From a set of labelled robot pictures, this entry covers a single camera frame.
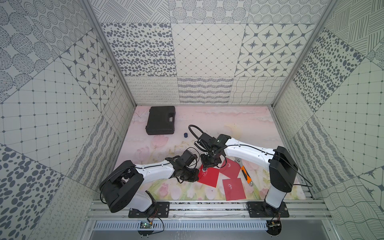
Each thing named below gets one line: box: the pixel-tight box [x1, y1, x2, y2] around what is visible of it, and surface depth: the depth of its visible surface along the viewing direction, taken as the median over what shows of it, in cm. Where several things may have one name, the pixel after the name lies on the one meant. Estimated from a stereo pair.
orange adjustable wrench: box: [234, 157, 254, 187], surface depth 87 cm
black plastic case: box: [146, 106, 176, 135], surface depth 108 cm
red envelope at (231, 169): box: [219, 157, 241, 179], surface depth 90 cm
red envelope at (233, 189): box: [222, 178, 247, 201], surface depth 83 cm
